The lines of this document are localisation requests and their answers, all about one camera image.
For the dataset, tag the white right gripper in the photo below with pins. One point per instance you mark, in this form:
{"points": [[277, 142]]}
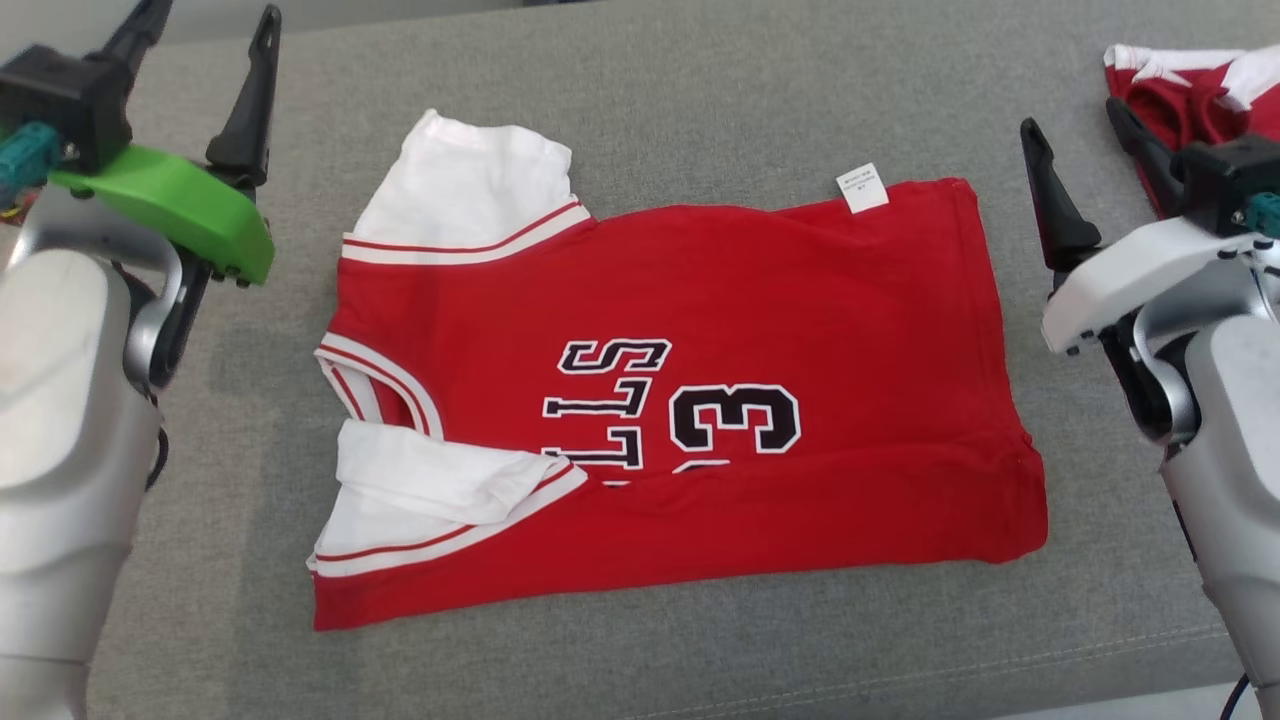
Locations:
{"points": [[1140, 275]]}

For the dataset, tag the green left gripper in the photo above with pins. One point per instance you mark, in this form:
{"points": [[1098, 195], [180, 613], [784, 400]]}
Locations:
{"points": [[190, 205]]}

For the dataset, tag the red Bulls 23 shorts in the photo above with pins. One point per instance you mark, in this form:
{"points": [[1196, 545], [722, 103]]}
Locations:
{"points": [[1200, 100]]}

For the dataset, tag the red white-sleeved Bulls jersey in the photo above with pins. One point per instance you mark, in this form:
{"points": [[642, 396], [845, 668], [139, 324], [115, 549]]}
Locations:
{"points": [[750, 300]]}

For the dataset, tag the grey fabric sofa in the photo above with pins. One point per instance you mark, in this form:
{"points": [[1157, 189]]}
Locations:
{"points": [[700, 670]]}

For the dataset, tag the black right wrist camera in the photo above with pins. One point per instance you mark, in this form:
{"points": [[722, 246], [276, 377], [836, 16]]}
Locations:
{"points": [[1225, 175]]}

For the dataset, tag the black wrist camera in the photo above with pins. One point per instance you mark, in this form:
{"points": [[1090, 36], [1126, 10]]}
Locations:
{"points": [[1225, 175], [65, 95]]}

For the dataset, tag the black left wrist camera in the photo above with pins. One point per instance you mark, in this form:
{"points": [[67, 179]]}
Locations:
{"points": [[65, 95]]}

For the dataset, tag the teal right camera plug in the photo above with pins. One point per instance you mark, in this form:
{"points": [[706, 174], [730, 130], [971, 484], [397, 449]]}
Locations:
{"points": [[1266, 213]]}

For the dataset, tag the teal camera plug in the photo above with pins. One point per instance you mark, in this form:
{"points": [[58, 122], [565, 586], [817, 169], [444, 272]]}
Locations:
{"points": [[28, 155], [1266, 213]]}

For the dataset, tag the teal left camera plug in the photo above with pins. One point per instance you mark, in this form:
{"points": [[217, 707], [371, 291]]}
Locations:
{"points": [[28, 155]]}

